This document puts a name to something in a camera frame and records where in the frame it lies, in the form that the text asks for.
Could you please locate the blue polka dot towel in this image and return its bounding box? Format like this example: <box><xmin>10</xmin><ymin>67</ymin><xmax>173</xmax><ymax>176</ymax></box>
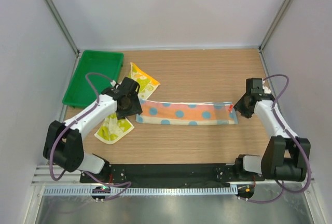
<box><xmin>136</xmin><ymin>100</ymin><xmax>238</xmax><ymax>126</ymax></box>

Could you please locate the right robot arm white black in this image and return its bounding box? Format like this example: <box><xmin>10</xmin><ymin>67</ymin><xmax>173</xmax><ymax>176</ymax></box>
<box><xmin>233</xmin><ymin>78</ymin><xmax>311</xmax><ymax>181</ymax></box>

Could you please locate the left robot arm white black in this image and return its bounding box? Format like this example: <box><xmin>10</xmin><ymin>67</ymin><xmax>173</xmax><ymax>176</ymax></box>
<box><xmin>43</xmin><ymin>73</ymin><xmax>142</xmax><ymax>183</ymax></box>

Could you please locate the yellow green patterned towel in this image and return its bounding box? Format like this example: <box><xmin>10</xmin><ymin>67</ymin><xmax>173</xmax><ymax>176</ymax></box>
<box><xmin>94</xmin><ymin>62</ymin><xmax>160</xmax><ymax>145</ymax></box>

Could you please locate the green plastic tray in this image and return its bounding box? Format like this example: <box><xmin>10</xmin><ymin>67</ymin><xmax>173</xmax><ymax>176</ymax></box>
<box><xmin>62</xmin><ymin>50</ymin><xmax>125</xmax><ymax>109</ymax></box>

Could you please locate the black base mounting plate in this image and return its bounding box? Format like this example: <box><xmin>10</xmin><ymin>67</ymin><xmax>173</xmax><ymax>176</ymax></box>
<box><xmin>94</xmin><ymin>163</ymin><xmax>265</xmax><ymax>189</ymax></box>

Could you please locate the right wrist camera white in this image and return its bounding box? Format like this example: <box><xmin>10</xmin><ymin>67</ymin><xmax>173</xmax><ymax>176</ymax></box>
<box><xmin>262</xmin><ymin>80</ymin><xmax>271</xmax><ymax>94</ymax></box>

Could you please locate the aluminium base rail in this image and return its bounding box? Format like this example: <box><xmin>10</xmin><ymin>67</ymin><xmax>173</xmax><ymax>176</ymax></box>
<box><xmin>31</xmin><ymin>161</ymin><xmax>316</xmax><ymax>186</ymax></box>

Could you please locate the right aluminium frame post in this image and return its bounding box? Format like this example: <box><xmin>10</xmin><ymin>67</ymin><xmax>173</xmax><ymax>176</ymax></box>
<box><xmin>258</xmin><ymin>0</ymin><xmax>293</xmax><ymax>53</ymax></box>

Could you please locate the aluminium frame post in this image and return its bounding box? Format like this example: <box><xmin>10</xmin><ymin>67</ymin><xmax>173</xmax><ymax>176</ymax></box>
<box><xmin>258</xmin><ymin>0</ymin><xmax>293</xmax><ymax>53</ymax></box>
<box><xmin>44</xmin><ymin>0</ymin><xmax>79</xmax><ymax>57</ymax></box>

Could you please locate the white slotted cable duct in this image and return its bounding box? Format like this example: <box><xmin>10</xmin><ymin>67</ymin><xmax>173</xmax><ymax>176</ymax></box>
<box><xmin>43</xmin><ymin>185</ymin><xmax>238</xmax><ymax>196</ymax></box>

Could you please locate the left aluminium frame post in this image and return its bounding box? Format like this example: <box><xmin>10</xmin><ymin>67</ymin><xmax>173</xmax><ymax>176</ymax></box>
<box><xmin>44</xmin><ymin>0</ymin><xmax>79</xmax><ymax>57</ymax></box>

